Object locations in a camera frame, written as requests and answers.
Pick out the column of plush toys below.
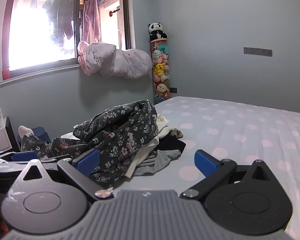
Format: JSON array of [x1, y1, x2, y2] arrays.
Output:
[[151, 39, 171, 104]]

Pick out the black garment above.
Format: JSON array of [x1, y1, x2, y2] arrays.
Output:
[[157, 139, 187, 155]]

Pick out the dark hanging garments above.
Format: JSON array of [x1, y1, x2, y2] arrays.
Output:
[[30, 0, 74, 47]]

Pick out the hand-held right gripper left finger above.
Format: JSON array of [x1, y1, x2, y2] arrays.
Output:
[[20, 149, 114, 201]]

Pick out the rolled pale pink quilt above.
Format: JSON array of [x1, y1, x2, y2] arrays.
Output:
[[77, 41, 153, 79]]

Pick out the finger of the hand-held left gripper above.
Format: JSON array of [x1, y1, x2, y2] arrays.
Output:
[[0, 151, 39, 172]]

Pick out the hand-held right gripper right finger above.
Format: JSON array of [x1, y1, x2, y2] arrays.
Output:
[[180, 149, 278, 201]]

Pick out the polka dot bed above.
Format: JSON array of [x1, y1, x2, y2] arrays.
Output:
[[112, 95, 300, 240]]

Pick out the grey garment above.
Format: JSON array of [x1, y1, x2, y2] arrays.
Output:
[[134, 149, 182, 177]]

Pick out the panda plush toy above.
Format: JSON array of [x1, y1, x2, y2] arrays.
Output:
[[148, 22, 167, 40]]

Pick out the cream garment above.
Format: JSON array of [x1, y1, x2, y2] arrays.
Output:
[[156, 114, 174, 139]]

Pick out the window with dark frame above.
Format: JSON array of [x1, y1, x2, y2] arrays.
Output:
[[1, 0, 136, 79]]

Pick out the purple hanging garment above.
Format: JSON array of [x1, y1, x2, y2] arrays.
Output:
[[82, 0, 102, 43]]

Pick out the grey wall switch panel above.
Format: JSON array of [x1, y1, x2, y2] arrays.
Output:
[[243, 47, 273, 57]]

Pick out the person's white sock foot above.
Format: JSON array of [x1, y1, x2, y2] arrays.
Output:
[[18, 125, 35, 137]]

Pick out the dark floral pants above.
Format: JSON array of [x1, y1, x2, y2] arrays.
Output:
[[21, 100, 158, 189]]

